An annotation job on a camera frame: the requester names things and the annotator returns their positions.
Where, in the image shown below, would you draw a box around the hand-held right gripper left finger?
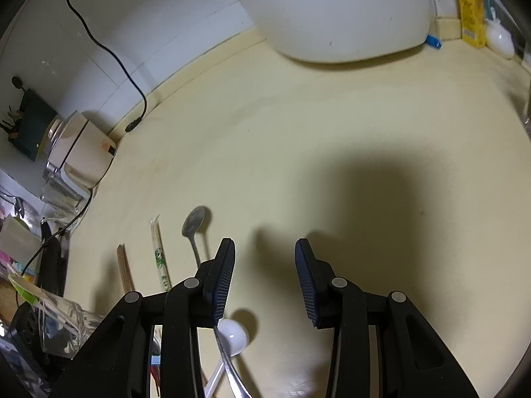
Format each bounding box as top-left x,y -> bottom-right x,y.
50,237 -> 236,398

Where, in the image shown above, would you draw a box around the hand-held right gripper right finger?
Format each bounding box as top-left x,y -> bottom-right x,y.
294,238 -> 480,398

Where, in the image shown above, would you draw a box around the clear ribbed glass cup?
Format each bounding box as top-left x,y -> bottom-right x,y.
37,288 -> 107,360

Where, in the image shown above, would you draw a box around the small white plastic spoon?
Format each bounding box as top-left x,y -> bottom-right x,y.
203,318 -> 250,398

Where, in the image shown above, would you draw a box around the chopsticks with green print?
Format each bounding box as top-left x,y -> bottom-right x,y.
150,214 -> 173,293

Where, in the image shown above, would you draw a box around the metal spoon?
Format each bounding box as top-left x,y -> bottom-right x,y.
181,206 -> 209,267

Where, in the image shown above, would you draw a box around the metal fork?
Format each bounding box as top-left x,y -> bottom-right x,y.
213,327 -> 255,398

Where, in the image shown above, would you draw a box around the brown wooden chopsticks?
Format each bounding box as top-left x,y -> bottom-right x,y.
117,244 -> 136,296

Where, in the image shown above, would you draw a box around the cream plastic cutting board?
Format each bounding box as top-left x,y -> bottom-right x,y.
0,216 -> 36,267

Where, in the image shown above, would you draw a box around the glass blender jar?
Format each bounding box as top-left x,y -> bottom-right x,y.
38,165 -> 90,217

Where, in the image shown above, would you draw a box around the white electric pot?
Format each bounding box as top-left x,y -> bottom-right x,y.
41,110 -> 118,194

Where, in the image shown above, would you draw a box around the dark green utensil holder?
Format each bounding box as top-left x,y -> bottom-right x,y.
7,89 -> 59,162

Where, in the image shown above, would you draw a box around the white rice cooker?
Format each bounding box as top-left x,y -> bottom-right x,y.
230,0 -> 430,64

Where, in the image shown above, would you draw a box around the white ceramic jar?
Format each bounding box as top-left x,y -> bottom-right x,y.
485,6 -> 516,59

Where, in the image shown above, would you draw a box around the yellow box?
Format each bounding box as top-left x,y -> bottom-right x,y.
456,0 -> 487,49

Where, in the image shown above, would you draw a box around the black power cord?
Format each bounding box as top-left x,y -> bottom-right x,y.
63,0 -> 149,134

